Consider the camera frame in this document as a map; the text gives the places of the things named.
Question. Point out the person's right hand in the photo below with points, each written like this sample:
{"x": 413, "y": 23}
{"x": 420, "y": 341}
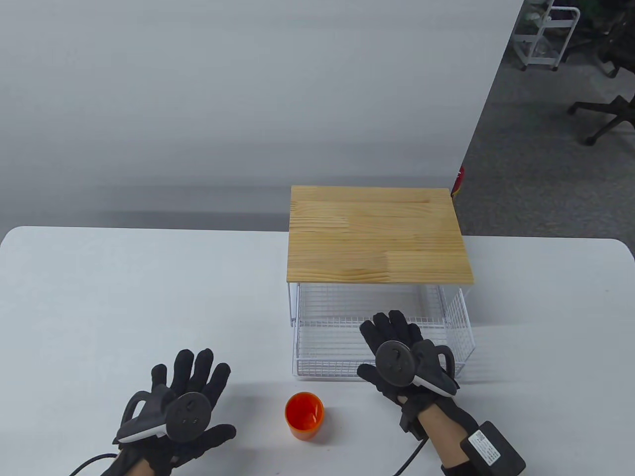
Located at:
{"x": 392, "y": 327}

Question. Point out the person's left hand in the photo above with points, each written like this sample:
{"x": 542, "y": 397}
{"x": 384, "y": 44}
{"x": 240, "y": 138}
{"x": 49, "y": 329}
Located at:
{"x": 221, "y": 434}

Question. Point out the white mesh sliding drawer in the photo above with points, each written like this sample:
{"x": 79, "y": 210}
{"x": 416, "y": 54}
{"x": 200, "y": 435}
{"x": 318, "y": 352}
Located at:
{"x": 337, "y": 367}

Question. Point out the orange plastic cup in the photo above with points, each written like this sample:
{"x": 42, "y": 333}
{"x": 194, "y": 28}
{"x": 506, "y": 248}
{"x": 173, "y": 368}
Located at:
{"x": 303, "y": 421}

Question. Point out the person's left forearm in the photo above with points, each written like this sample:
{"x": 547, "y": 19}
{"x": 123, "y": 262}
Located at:
{"x": 141, "y": 468}

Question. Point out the black right hand controller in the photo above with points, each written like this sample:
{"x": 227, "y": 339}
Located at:
{"x": 395, "y": 360}

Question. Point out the black hand controller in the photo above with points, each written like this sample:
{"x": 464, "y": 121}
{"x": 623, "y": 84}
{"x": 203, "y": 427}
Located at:
{"x": 395, "y": 360}
{"x": 188, "y": 417}

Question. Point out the black left hand controller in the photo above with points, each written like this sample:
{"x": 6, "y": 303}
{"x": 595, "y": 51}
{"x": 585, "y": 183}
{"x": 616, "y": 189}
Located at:
{"x": 188, "y": 417}

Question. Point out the wooden top board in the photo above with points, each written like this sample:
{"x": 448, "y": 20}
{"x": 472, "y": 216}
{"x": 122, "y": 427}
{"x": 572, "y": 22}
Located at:
{"x": 372, "y": 233}

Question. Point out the red fire extinguisher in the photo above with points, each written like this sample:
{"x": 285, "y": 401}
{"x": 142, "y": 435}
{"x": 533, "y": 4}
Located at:
{"x": 459, "y": 181}

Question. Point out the black wrist sensor box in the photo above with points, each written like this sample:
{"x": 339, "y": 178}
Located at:
{"x": 496, "y": 451}

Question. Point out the white rolling cart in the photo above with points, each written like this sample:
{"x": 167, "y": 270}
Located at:
{"x": 540, "y": 59}

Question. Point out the black office chair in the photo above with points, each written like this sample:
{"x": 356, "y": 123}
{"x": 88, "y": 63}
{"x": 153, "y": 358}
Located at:
{"x": 617, "y": 111}
{"x": 620, "y": 44}

